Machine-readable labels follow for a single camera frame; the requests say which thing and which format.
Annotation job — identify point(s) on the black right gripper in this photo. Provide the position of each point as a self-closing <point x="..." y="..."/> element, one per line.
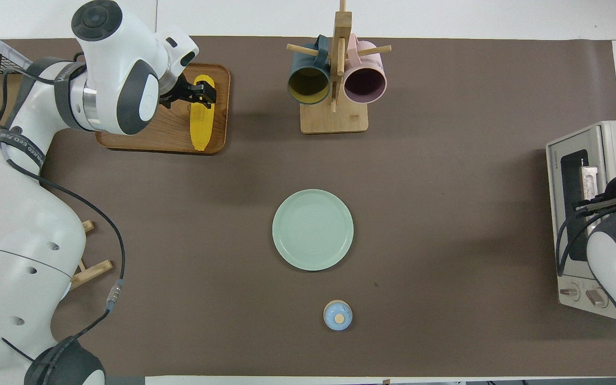
<point x="614" y="188"/>

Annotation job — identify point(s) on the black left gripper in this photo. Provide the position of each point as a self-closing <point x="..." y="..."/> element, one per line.
<point x="182" y="92"/>

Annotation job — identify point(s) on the yellow corn cob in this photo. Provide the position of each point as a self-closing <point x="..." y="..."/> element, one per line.
<point x="201" y="125"/>

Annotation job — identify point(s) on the oven door with window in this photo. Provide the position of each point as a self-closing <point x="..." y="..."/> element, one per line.
<point x="554" y="214"/>

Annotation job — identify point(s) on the pale green plate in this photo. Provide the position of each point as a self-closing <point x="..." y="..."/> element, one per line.
<point x="313" y="230"/>

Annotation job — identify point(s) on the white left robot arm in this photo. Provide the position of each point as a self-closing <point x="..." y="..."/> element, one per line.
<point x="19" y="240"/>

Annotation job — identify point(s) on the brown wooden tray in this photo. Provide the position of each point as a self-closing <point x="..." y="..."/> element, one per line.
<point x="153" y="128"/>

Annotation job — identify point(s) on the dark blue mug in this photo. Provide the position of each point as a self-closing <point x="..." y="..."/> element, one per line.
<point x="308" y="85"/>

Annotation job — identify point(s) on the wooden mug rack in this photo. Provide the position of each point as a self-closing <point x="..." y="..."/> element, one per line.
<point x="335" y="120"/>

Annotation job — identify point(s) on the pink mug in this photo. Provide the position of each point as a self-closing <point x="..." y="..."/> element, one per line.
<point x="364" y="83"/>

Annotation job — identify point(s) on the brown table mat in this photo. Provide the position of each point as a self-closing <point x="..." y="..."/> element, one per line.
<point x="420" y="214"/>

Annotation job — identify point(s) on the small blue bell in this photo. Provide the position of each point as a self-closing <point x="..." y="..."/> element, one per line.
<point x="337" y="315"/>

